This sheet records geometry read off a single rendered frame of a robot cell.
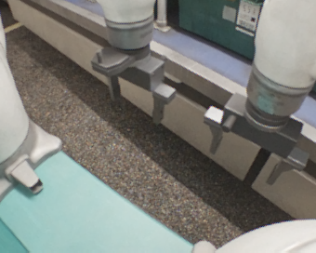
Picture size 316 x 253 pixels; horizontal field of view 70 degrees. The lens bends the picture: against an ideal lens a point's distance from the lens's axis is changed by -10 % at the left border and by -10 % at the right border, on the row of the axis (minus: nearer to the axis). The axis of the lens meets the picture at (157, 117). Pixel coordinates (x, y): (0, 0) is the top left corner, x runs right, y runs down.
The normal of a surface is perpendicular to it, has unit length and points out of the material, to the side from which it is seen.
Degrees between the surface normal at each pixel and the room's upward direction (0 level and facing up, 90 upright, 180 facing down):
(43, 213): 0
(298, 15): 83
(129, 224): 0
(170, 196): 0
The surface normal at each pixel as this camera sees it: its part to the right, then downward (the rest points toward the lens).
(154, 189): 0.00, -0.68
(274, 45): -0.86, 0.39
